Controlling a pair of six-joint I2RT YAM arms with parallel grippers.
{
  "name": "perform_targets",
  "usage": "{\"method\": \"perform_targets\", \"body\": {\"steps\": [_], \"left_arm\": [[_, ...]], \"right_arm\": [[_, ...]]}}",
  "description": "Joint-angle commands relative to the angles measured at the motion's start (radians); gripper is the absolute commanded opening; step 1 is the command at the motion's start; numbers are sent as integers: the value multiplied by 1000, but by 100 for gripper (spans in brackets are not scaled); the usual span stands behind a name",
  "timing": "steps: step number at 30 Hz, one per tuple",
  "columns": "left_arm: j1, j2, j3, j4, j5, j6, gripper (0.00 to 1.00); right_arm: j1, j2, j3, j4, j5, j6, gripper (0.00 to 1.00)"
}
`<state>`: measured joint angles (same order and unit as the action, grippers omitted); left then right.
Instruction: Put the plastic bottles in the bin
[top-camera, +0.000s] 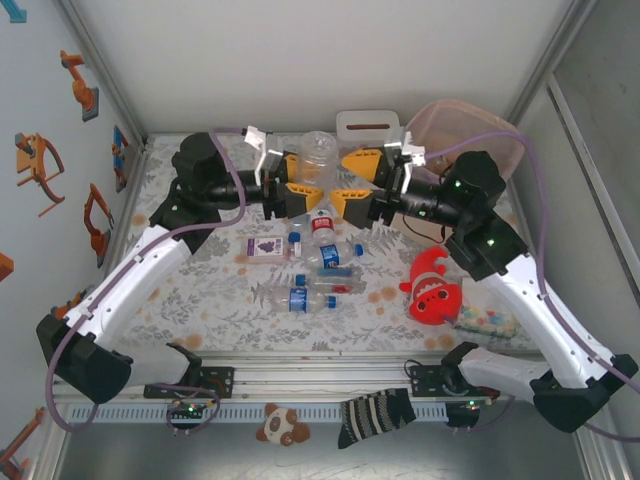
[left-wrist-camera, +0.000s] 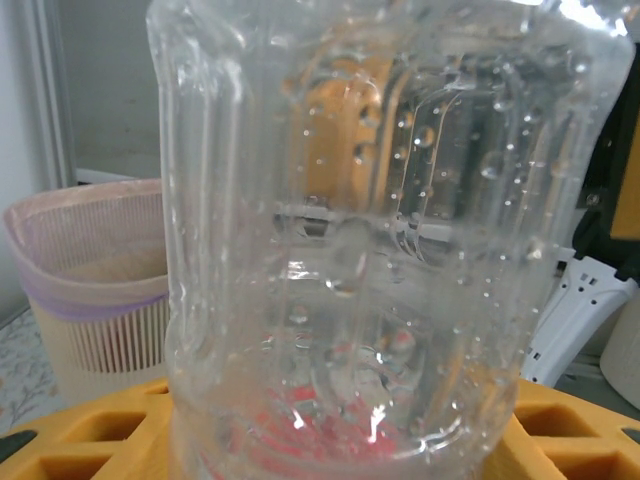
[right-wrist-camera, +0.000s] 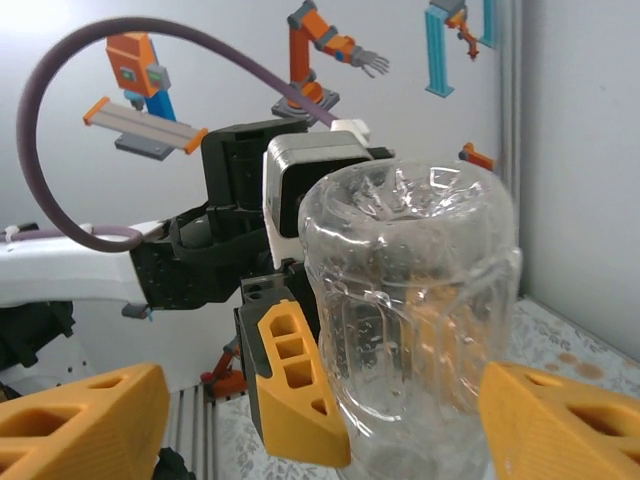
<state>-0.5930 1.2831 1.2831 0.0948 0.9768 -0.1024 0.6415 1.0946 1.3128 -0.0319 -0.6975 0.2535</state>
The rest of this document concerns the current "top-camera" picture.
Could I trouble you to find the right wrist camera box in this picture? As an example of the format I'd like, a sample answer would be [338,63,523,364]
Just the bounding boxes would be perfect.
[383,128,429,201]

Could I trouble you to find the clear bag colourful pieces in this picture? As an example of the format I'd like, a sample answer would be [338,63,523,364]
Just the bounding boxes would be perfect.
[452,299,521,341]

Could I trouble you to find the black white striped sock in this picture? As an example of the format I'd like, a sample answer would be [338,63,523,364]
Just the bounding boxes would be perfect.
[337,387,417,450]

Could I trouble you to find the brown white panda plush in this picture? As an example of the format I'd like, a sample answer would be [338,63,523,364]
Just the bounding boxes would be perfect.
[255,402,311,446]

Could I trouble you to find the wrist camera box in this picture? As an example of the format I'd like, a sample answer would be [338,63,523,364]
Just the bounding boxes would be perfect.
[383,128,429,201]
[242,125,284,186]

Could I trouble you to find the purple grape label bottle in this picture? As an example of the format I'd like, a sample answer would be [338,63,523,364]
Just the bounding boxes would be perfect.
[244,236,305,264]

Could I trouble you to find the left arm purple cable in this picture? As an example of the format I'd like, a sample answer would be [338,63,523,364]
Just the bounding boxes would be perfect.
[45,128,249,436]

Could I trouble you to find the white slotted cable duct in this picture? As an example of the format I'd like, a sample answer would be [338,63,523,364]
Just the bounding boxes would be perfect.
[67,403,449,424]

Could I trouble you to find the white tissue box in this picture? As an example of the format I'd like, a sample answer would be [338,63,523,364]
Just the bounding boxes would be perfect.
[335,109,401,151]

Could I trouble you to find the aluminium front rail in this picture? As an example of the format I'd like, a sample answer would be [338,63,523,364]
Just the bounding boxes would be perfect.
[48,355,601,401]

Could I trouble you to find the pink waste basket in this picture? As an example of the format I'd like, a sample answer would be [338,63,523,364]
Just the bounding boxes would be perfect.
[403,98,526,184]

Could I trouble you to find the blue label bottle blue cap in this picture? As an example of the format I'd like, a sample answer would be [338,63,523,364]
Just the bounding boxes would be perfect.
[273,285,337,314]

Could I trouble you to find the red plush fish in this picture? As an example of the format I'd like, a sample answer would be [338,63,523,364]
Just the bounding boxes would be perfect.
[398,246,464,329]

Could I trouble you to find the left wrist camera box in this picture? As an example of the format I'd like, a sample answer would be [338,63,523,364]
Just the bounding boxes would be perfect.
[242,125,284,186]

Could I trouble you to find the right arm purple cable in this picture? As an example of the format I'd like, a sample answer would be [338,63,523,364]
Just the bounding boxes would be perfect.
[422,130,640,442]

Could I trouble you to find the left aluminium frame post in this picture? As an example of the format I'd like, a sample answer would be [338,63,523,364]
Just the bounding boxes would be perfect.
[54,0,149,151]

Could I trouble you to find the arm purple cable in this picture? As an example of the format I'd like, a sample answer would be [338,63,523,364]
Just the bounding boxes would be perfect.
[45,128,249,436]
[422,130,640,442]

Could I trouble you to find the crushed clear bottle blue cap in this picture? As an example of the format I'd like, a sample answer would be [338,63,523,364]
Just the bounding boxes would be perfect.
[294,266,368,296]

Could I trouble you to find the aluminium frame post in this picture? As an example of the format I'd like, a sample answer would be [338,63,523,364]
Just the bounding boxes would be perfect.
[54,0,149,151]
[514,0,599,119]

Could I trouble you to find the large crushed clear bottle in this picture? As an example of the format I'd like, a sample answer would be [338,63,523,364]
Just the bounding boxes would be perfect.
[298,129,337,194]

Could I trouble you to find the right aluminium frame post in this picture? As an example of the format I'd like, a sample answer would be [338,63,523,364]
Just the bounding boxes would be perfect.
[514,0,599,119]

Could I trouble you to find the clear bottle dark blue label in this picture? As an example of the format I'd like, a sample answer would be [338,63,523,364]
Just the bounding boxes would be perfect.
[302,242,365,270]

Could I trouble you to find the clear bottle red label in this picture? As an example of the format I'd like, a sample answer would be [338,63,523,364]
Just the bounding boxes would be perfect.
[310,209,336,245]

